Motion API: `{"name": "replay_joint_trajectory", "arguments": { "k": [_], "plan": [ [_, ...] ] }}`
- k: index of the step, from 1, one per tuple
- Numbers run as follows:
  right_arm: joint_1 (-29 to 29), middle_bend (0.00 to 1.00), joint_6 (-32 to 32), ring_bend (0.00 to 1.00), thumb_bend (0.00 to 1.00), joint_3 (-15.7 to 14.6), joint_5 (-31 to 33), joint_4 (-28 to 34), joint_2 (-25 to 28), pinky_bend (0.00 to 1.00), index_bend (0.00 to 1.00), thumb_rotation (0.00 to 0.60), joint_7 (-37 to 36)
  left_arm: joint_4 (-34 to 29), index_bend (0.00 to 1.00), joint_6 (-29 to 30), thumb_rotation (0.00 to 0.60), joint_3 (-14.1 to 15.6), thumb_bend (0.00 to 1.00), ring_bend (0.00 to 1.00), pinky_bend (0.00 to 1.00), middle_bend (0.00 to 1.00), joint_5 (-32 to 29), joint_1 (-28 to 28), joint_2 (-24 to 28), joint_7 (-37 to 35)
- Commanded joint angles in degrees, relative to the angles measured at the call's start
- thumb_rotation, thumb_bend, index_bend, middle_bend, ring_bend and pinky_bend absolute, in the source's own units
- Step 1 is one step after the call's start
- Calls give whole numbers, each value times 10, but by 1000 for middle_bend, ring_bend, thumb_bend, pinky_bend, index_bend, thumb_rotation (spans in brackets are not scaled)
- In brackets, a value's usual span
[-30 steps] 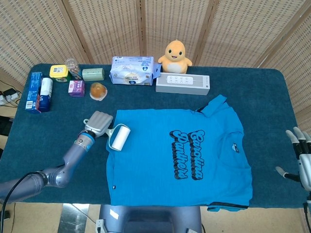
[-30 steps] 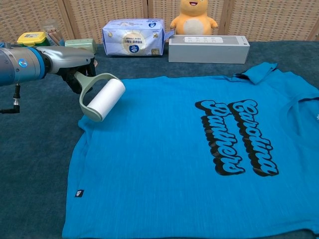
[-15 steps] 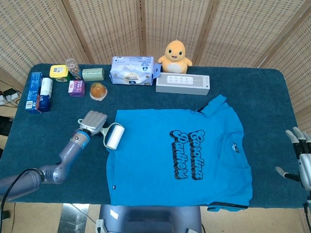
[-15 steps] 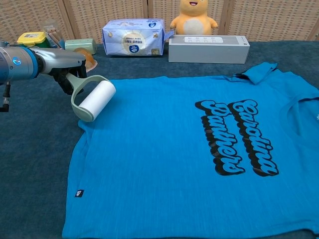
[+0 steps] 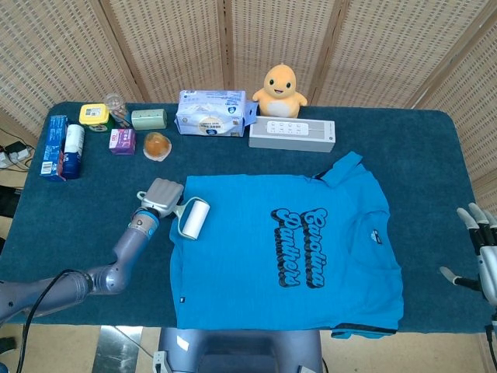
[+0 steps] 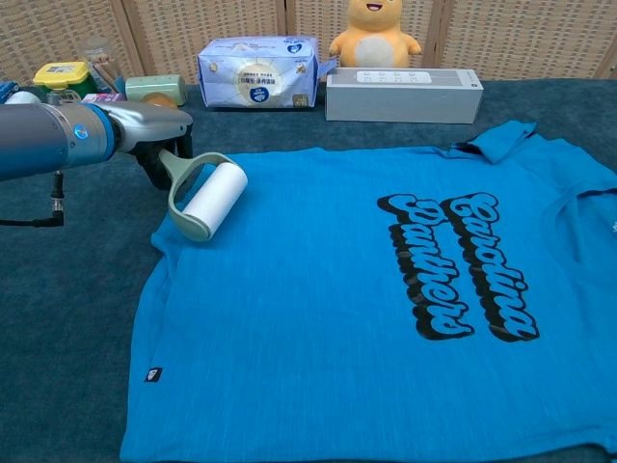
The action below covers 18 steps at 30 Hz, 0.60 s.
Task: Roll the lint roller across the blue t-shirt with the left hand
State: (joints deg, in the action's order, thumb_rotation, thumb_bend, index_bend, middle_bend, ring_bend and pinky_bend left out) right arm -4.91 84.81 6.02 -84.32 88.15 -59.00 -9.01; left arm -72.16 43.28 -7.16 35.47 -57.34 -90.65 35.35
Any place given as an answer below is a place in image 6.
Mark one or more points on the small purple carton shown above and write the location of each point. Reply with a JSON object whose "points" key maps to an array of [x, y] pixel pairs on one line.
{"points": [[103, 98]]}

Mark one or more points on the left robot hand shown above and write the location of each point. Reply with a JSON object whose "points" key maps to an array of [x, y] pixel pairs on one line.
{"points": [[149, 128]]}

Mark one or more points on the blue white tissue pack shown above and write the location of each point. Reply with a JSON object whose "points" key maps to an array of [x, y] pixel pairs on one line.
{"points": [[260, 77]]}

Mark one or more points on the pale green oblong case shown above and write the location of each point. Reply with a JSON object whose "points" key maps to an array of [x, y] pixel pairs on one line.
{"points": [[154, 87]]}

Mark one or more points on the yellow lidded green container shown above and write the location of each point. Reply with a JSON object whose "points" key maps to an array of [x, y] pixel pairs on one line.
{"points": [[60, 77]]}

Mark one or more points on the clear jar with sticks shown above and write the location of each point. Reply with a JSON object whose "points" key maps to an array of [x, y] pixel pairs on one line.
{"points": [[106, 67]]}

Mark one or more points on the wicker folding screen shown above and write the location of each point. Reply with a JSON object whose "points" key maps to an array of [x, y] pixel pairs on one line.
{"points": [[193, 29]]}

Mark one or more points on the blue printed t-shirt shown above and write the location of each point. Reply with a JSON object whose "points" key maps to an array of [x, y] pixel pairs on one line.
{"points": [[313, 313]]}

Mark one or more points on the pale green lint roller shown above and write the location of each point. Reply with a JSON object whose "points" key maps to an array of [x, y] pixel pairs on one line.
{"points": [[214, 195]]}

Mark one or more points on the grey power strip box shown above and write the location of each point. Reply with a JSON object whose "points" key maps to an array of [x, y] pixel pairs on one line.
{"points": [[400, 99]]}

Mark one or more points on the dark teal carpeted table surface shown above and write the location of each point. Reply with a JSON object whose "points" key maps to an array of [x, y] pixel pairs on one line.
{"points": [[62, 313]]}

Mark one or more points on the orange plush toy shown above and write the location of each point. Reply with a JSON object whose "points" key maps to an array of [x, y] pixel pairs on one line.
{"points": [[373, 46]]}

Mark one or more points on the orange jelly cup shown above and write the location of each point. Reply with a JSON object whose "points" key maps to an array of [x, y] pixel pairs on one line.
{"points": [[161, 100]]}

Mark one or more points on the white and blue bottle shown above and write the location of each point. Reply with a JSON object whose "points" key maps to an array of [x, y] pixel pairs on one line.
{"points": [[21, 98]]}

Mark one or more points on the blue toothpaste box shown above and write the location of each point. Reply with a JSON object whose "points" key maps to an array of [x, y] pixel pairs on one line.
{"points": [[7, 91]]}

